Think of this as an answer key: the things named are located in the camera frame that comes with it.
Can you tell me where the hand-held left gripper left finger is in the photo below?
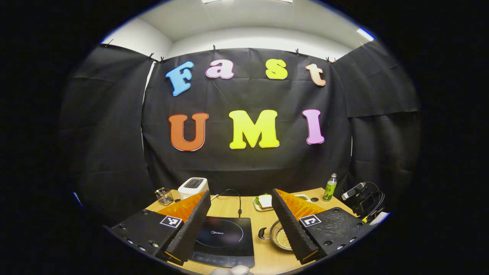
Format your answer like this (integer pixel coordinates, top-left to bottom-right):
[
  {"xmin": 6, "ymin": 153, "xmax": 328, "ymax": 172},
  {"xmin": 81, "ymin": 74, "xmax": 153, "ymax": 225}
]
[{"xmin": 109, "ymin": 190, "xmax": 212, "ymax": 267}]

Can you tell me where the small white plate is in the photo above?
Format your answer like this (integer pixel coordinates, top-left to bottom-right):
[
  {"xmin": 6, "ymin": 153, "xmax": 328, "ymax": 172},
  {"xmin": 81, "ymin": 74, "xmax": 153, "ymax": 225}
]
[{"xmin": 253, "ymin": 197, "xmax": 274, "ymax": 212}]

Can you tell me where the wire mesh utensil holder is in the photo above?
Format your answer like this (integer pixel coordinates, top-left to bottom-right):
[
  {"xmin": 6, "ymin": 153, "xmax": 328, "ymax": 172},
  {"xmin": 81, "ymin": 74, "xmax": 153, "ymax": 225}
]
[{"xmin": 155, "ymin": 187, "xmax": 174, "ymax": 206}]

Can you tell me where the black device with cables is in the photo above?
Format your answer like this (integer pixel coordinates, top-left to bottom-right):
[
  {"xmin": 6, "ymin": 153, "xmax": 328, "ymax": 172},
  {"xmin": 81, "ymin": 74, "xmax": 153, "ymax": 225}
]
[{"xmin": 341, "ymin": 181, "xmax": 385, "ymax": 222}]

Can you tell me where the white toaster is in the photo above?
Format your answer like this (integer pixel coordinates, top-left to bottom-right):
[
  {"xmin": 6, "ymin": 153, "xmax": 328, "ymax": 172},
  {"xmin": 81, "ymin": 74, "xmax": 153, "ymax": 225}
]
[{"xmin": 178, "ymin": 177, "xmax": 209, "ymax": 200}]

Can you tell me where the black power cable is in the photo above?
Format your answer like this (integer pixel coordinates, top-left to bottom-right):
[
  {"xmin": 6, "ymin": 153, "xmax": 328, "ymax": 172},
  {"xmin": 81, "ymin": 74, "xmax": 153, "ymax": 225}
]
[{"xmin": 220, "ymin": 189, "xmax": 243, "ymax": 218}]

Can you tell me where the white bread sandwich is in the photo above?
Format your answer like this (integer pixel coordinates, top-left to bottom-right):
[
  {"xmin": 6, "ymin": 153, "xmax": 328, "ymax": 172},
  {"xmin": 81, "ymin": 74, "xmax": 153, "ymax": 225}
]
[{"xmin": 255, "ymin": 194, "xmax": 273, "ymax": 209}]

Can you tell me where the stainless steel pot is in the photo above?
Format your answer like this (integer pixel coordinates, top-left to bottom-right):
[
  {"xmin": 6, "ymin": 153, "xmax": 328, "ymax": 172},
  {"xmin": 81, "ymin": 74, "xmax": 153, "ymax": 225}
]
[{"xmin": 258, "ymin": 219, "xmax": 294, "ymax": 251}]

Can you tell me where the pile of yellow soybeans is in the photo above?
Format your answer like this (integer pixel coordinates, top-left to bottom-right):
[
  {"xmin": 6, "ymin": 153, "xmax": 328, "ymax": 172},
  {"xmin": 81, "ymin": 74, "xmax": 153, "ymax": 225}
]
[{"xmin": 276, "ymin": 228, "xmax": 293, "ymax": 249}]

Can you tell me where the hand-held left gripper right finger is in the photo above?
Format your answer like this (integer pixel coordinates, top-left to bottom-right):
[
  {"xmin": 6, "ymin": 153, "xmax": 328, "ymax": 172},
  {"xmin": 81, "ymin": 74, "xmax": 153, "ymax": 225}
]
[{"xmin": 271, "ymin": 188, "xmax": 377, "ymax": 265}]

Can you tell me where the black induction cooktop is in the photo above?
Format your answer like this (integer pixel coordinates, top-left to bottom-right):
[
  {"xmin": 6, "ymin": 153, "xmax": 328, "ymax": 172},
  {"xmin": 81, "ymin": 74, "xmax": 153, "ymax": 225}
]
[{"xmin": 188, "ymin": 216, "xmax": 255, "ymax": 268}]

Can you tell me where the green drink bottle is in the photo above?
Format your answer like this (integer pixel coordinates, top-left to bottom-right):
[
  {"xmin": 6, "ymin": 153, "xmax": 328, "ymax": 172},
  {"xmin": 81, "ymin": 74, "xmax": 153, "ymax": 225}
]
[{"xmin": 322, "ymin": 173, "xmax": 338, "ymax": 202}]

